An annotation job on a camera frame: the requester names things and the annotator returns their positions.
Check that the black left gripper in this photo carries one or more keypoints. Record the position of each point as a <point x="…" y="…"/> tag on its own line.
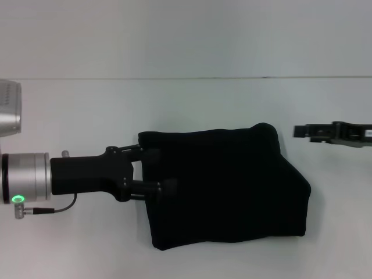
<point x="87" y="174"/>

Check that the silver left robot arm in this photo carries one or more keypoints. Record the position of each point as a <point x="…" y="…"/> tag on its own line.
<point x="26" y="177"/>

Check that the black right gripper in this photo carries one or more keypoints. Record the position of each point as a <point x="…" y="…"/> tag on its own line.
<point x="353" y="135"/>

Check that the black t-shirt with FREE print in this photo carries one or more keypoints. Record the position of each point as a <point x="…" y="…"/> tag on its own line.
<point x="226" y="186"/>

